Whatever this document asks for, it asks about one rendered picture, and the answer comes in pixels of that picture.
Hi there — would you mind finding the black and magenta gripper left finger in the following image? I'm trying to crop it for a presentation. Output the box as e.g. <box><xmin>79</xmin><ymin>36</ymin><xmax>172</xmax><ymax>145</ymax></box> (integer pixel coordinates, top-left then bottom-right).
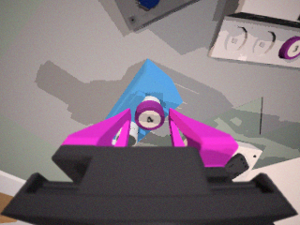
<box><xmin>61</xmin><ymin>108</ymin><xmax>131</xmax><ymax>146</ymax></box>

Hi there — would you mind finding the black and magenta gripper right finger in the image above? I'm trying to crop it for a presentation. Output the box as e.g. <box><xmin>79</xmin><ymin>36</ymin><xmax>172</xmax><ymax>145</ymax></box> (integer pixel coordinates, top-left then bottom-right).
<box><xmin>168</xmin><ymin>108</ymin><xmax>238</xmax><ymax>167</ymax></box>

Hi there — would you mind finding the blue tube rack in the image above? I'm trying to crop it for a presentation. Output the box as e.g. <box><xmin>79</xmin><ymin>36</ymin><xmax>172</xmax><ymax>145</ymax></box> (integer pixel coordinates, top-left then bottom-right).
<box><xmin>105</xmin><ymin>58</ymin><xmax>183</xmax><ymax>123</ymax></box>

